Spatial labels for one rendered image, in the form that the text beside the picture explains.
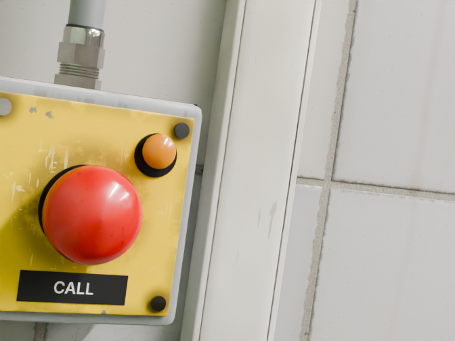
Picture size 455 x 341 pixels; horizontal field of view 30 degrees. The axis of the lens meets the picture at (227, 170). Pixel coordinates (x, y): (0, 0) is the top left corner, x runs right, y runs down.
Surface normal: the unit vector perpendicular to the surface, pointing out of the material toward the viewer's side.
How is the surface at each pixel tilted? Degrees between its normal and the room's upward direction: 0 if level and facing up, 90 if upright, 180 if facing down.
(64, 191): 73
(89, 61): 90
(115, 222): 91
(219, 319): 90
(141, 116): 90
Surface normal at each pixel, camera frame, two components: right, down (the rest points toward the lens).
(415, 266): 0.40, 0.11
